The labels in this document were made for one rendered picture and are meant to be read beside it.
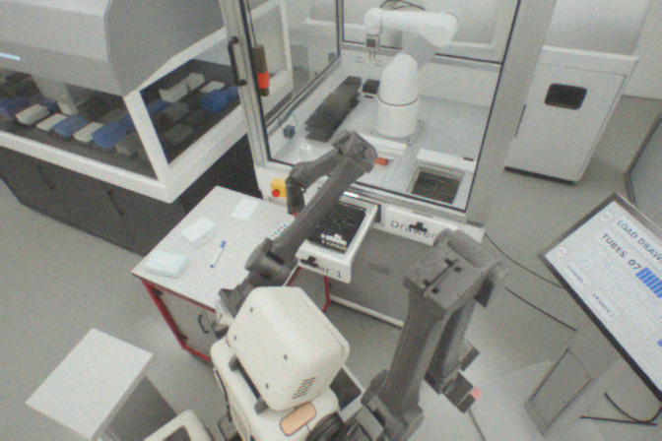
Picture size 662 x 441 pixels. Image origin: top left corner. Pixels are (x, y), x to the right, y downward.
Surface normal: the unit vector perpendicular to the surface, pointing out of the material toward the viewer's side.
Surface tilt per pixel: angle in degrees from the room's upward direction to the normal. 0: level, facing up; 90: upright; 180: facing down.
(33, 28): 69
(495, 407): 3
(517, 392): 5
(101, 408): 0
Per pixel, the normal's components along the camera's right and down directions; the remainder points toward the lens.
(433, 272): -0.22, -0.62
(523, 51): -0.42, 0.62
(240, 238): -0.04, -0.74
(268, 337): -0.61, -0.18
